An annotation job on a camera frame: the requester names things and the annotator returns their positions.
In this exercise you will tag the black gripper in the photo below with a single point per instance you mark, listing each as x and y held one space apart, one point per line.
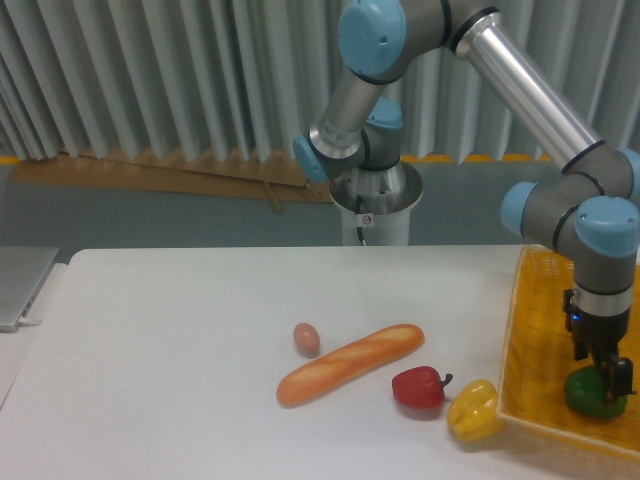
594 335

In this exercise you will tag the green bell pepper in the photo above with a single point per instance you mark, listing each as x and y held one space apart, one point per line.
584 393

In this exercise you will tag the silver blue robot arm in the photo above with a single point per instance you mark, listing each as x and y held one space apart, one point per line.
588 216

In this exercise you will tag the yellow woven basket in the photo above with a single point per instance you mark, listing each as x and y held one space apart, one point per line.
538 357

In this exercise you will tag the yellow bell pepper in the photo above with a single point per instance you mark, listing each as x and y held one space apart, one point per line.
472 415

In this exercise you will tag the red bell pepper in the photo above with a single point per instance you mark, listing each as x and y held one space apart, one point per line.
420 387

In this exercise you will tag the toy baguette bread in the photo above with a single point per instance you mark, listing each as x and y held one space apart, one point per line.
347 363

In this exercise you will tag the brown egg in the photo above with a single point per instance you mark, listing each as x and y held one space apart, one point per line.
306 339

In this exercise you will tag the flattened brown cardboard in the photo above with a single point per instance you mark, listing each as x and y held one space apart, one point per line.
64 170

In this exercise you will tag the grey laptop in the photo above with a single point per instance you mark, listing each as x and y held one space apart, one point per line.
24 270

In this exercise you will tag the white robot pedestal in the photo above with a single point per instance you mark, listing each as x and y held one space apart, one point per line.
375 206

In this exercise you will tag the white cable plug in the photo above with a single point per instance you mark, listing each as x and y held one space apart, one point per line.
25 322

